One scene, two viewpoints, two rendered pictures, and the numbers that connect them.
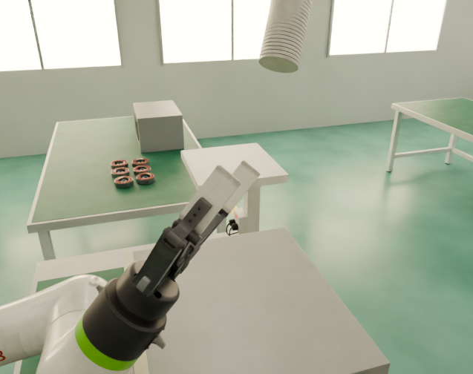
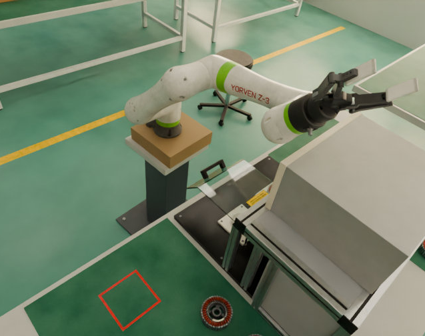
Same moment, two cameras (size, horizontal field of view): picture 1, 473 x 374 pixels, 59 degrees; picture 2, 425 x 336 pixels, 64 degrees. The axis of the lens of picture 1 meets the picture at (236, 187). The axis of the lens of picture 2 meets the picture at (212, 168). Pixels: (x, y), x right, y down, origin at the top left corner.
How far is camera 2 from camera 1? 0.44 m
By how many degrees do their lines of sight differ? 50
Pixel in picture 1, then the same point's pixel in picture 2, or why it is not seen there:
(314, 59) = not seen: outside the picture
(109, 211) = (407, 111)
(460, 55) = not seen: outside the picture
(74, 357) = (280, 111)
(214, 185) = (365, 67)
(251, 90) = not seen: outside the picture
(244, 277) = (397, 169)
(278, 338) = (371, 197)
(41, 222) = (362, 89)
